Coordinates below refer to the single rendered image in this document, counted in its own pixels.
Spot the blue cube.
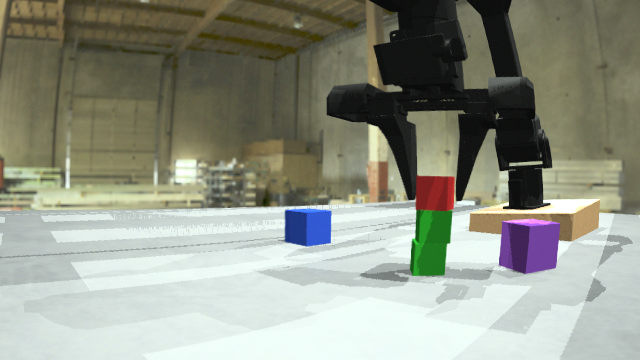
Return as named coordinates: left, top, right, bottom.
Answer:
left=284, top=209, right=331, bottom=247

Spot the red block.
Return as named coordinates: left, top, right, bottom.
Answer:
left=415, top=176, right=455, bottom=211

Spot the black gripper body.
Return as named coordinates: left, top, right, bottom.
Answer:
left=327, top=17, right=536, bottom=122

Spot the purple cube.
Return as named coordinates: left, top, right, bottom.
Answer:
left=499, top=219, right=560, bottom=274

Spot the green block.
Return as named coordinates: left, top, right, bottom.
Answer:
left=415, top=210, right=452, bottom=244
left=410, top=239, right=447, bottom=276

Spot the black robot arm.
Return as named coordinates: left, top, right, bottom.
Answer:
left=369, top=0, right=552, bottom=210

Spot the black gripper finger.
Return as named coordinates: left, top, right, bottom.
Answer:
left=456, top=113, right=498, bottom=201
left=365, top=115, right=417, bottom=200

